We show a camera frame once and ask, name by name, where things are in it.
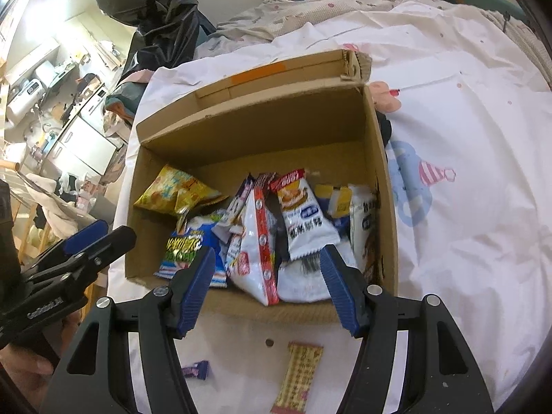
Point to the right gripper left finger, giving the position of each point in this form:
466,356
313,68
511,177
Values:
189,288

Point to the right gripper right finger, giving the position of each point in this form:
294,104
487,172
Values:
346,287

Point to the blue white snack bag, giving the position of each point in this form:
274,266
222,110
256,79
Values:
182,247

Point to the white red snack bag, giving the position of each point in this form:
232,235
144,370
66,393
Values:
253,270

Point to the white biscuit packet red end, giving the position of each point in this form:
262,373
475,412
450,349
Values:
307,228

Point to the small purple candy wrapper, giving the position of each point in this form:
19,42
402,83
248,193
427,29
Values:
198,370

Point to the beige wafer bar packet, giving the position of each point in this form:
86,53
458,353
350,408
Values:
293,394

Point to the yellow snack bag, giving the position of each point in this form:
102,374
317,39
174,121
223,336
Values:
176,193

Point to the blue yellow snack packet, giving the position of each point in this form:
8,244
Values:
335,203

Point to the person's left hand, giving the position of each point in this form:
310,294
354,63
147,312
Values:
28,370

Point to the white kitchen cabinet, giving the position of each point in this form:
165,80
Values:
80,149

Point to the white bed sheet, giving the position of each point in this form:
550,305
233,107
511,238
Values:
431,106

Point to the floral crumpled blanket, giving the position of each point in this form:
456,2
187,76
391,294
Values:
275,18

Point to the black garbage bag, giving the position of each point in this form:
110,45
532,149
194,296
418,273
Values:
167,31

